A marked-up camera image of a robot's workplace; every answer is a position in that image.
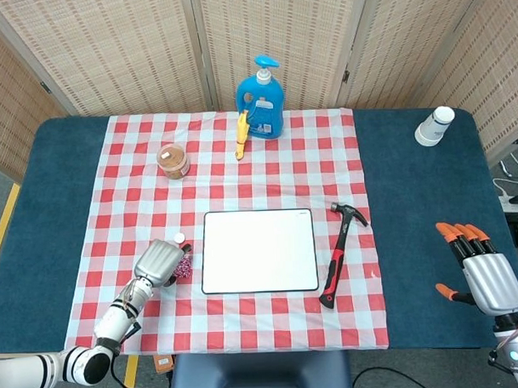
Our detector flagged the black floor cable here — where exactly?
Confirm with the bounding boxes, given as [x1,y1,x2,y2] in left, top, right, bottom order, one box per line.
[350,360,518,388]

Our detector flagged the dark blue table cover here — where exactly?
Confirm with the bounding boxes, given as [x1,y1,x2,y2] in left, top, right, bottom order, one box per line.
[0,100,518,367]

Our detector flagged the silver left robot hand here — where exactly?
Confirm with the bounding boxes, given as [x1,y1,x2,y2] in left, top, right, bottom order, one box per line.
[132,237,195,289]

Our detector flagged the white square board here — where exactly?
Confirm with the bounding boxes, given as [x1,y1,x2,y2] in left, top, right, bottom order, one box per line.
[198,208,321,295]

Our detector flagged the red and white checkered cloth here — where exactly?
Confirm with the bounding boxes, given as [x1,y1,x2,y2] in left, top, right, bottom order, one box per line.
[55,105,391,362]

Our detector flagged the red and black claw hammer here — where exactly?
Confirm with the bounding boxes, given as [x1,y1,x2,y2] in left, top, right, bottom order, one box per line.
[315,201,373,311]

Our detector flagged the woven bamboo folding screen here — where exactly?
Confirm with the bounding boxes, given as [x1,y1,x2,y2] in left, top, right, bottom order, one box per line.
[0,0,518,184]

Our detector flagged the silver right robot hand, orange fingertips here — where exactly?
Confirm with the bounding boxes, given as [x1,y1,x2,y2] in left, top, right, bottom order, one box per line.
[433,219,518,317]

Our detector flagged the small orange box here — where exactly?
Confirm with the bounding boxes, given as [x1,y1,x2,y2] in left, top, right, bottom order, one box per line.
[152,354,175,374]

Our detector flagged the white power strip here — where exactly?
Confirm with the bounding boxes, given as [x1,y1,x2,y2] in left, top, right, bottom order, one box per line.
[497,192,518,214]

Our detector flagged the stack of white paper cups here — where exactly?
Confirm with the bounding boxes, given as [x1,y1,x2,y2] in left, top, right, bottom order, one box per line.
[413,106,458,148]

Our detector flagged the dark blue seat base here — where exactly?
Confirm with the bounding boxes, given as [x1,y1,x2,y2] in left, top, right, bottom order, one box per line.
[168,347,355,388]

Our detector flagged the blue detergent bottle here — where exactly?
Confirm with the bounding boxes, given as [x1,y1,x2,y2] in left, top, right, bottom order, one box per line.
[235,53,285,141]

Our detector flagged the yellow rubber chicken toy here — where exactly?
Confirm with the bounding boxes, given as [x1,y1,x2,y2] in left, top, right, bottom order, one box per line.
[232,110,252,162]

